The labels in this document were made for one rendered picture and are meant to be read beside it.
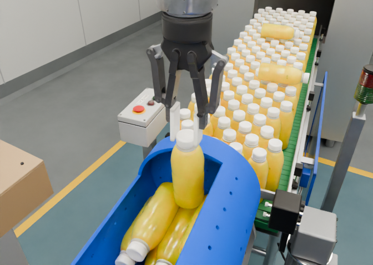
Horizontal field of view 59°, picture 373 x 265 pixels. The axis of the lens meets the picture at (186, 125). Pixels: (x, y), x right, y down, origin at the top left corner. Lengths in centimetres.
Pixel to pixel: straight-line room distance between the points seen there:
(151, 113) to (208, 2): 63
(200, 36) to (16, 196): 60
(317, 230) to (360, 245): 121
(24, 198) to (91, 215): 136
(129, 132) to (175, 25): 64
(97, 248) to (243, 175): 33
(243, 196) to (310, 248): 48
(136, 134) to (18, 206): 39
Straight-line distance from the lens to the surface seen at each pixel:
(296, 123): 143
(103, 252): 75
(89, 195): 238
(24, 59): 384
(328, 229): 110
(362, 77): 109
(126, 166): 255
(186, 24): 48
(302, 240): 109
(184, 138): 61
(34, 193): 94
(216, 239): 58
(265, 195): 99
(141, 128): 104
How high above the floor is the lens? 166
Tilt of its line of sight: 34 degrees down
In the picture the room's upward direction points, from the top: straight up
